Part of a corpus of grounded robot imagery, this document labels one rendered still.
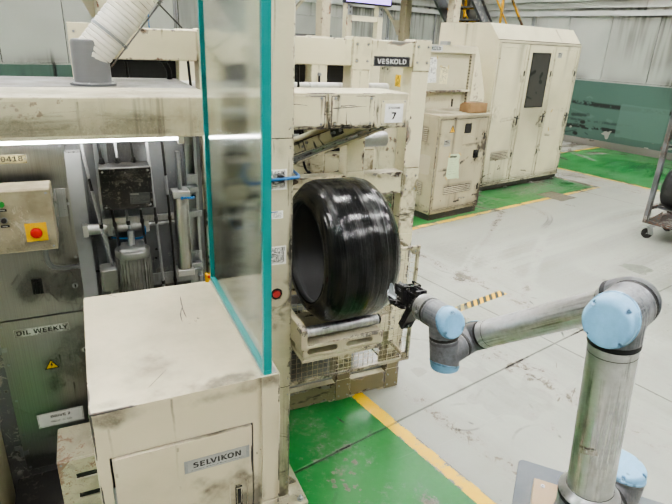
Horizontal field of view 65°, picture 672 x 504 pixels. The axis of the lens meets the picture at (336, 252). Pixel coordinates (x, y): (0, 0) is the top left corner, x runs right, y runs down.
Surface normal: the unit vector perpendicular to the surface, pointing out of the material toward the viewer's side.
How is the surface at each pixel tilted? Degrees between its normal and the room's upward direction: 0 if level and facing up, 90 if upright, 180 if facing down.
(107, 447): 90
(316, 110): 90
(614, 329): 85
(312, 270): 48
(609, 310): 85
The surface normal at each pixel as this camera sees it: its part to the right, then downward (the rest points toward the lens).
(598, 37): -0.80, 0.18
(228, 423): 0.42, 0.35
